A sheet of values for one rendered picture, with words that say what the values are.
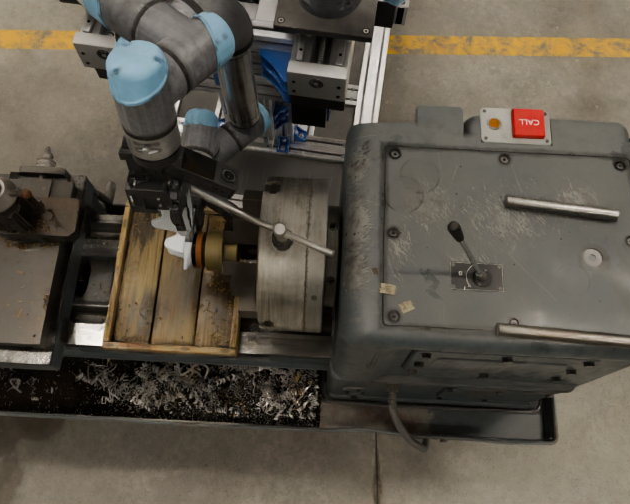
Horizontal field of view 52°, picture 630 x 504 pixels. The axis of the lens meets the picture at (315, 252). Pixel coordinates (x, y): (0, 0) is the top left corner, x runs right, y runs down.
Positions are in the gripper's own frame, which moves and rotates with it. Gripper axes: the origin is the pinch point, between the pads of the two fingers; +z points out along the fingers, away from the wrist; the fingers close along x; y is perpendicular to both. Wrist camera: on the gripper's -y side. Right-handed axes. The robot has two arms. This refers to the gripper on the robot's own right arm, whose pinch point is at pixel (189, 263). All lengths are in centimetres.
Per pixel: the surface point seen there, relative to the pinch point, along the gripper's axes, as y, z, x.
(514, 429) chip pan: -82, 22, -55
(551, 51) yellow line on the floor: -121, -147, -108
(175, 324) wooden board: 5.6, 8.2, -19.7
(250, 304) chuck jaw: -13.5, 8.4, 2.6
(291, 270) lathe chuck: -21.5, 4.4, 13.2
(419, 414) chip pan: -56, 20, -54
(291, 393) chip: -21, 17, -52
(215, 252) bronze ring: -5.5, -1.6, 3.5
